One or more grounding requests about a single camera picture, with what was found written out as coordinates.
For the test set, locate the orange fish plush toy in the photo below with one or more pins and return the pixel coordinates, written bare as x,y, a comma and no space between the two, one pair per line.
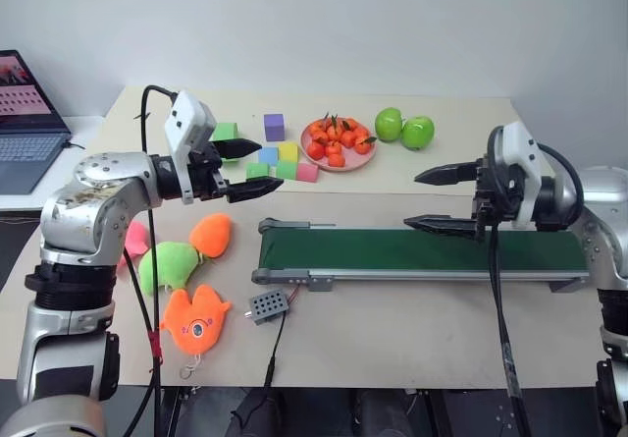
193,324

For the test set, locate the white side table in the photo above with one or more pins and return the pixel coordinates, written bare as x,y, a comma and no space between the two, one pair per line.
81,130

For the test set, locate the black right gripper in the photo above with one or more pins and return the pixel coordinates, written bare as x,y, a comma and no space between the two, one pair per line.
493,201

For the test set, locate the grey control box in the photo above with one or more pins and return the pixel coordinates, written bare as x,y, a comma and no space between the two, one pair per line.
265,307

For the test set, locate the green plush toy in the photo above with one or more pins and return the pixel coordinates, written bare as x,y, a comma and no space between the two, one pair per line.
167,265

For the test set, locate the yellow foam block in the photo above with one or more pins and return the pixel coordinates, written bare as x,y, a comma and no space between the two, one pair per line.
289,152

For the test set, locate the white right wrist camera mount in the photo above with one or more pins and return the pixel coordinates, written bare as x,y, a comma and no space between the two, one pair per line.
517,147

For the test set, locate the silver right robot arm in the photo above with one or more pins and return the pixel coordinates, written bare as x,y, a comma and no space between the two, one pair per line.
606,221

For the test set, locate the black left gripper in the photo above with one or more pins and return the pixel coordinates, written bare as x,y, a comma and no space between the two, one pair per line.
203,181

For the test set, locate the pink plate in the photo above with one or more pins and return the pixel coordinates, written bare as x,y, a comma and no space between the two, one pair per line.
360,161

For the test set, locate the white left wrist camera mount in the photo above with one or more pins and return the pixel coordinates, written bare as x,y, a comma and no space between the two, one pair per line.
189,118

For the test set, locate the orange tangerine with leaves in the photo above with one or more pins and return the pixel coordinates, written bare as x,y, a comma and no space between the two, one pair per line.
362,147
332,131

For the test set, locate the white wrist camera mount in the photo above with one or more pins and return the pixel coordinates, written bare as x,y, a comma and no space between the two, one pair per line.
517,147
189,118

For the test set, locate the pink plush toy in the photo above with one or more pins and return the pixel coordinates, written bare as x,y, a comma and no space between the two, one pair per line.
133,240

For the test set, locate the small green foam block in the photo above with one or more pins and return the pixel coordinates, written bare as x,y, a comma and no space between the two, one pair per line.
257,172
286,170

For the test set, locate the blue foam block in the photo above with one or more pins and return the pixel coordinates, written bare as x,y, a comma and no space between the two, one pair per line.
268,156

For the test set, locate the large green foam cube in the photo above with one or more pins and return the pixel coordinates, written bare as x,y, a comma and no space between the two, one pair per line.
225,131

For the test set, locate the green apple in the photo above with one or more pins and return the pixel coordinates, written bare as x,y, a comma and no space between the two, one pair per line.
389,125
418,133

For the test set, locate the green conveyor belt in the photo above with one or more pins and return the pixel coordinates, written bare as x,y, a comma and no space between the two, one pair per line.
392,250

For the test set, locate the pink foam block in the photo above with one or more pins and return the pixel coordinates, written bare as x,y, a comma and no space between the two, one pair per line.
308,173

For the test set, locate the grey laptop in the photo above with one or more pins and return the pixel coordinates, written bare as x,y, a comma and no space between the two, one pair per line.
24,132

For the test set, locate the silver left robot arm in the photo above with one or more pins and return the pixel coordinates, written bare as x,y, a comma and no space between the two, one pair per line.
73,221

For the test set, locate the purple foam cube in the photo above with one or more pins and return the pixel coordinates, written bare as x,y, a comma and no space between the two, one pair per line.
274,126

